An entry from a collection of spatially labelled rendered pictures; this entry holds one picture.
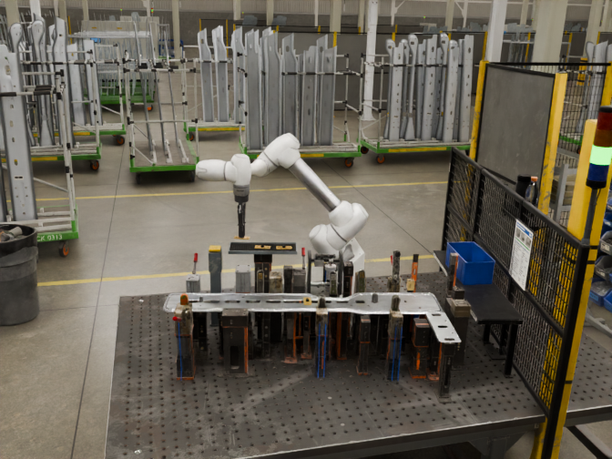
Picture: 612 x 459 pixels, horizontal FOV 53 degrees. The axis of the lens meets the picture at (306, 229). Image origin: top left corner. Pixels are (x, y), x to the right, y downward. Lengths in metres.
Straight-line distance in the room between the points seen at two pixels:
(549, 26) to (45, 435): 9.01
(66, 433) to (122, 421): 1.23
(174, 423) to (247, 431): 0.32
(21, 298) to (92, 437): 1.69
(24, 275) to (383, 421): 3.31
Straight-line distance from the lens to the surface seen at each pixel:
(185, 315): 2.92
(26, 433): 4.15
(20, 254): 5.16
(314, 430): 2.75
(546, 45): 10.68
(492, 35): 9.95
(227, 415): 2.84
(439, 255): 3.75
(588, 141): 2.65
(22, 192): 6.86
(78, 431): 4.08
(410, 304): 3.16
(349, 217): 3.75
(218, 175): 3.23
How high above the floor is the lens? 2.36
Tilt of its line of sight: 19 degrees down
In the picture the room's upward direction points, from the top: 1 degrees clockwise
